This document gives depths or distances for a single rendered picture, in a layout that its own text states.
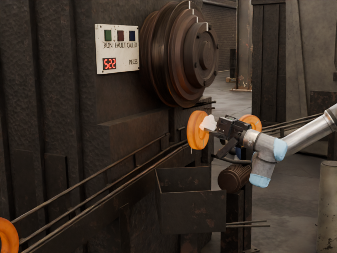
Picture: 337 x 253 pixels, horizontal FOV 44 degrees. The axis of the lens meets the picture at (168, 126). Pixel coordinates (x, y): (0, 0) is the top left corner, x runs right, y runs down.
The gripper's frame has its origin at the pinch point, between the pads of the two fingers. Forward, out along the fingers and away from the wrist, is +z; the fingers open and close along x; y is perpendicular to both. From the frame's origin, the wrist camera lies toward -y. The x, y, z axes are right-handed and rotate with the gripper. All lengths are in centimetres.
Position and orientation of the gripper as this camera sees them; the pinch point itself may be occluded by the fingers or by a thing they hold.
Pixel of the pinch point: (198, 125)
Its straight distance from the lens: 169.9
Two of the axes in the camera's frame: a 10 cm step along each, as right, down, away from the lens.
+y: 2.1, -9.2, -3.2
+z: -8.5, -3.3, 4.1
